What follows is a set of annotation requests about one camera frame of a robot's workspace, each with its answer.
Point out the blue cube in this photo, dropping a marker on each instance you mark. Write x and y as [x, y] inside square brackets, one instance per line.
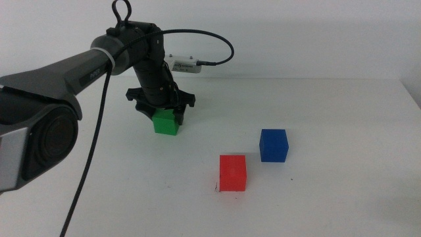
[273, 148]

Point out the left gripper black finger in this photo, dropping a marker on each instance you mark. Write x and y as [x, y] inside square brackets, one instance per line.
[180, 115]
[145, 111]

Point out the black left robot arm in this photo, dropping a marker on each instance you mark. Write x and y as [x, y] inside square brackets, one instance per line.
[49, 82]

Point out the red cube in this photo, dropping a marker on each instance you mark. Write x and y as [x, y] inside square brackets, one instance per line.
[233, 174]

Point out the green cube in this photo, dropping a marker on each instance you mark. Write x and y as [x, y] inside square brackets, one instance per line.
[164, 126]

